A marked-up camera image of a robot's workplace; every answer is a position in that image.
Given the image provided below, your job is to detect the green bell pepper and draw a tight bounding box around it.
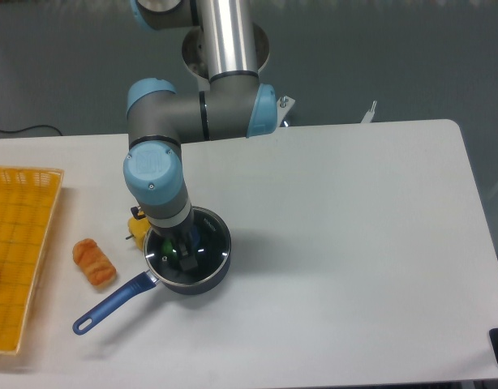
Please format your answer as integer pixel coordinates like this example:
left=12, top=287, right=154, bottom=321
left=161, top=238, right=178, bottom=261

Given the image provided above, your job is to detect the yellow woven basket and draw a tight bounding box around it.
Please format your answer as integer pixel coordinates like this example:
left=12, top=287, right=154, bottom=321
left=0, top=166, right=64, bottom=355

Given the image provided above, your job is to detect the black cable on floor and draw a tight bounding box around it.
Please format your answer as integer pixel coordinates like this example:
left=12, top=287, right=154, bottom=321
left=0, top=124, right=64, bottom=136

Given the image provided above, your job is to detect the yellow bell pepper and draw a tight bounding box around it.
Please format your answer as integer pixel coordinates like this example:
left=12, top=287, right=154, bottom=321
left=126, top=217, right=150, bottom=251

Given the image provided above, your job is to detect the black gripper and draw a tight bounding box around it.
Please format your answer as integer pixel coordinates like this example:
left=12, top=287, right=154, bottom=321
left=131, top=206, right=201, bottom=272

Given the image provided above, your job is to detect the orange bread roll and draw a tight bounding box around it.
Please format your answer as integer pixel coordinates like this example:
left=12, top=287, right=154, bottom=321
left=72, top=238, right=117, bottom=289

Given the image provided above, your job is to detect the dark pot with blue handle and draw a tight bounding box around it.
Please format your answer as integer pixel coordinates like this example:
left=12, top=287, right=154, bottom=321
left=71, top=206, right=234, bottom=336

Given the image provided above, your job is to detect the glass pot lid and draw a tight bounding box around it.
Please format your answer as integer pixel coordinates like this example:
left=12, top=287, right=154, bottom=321
left=144, top=207, right=231, bottom=295

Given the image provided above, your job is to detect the white mounting bracket right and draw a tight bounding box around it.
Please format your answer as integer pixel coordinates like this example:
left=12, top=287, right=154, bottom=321
left=361, top=100, right=377, bottom=124

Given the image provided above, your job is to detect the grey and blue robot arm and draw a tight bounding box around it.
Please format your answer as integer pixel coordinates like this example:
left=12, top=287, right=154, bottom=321
left=123, top=1, right=277, bottom=271

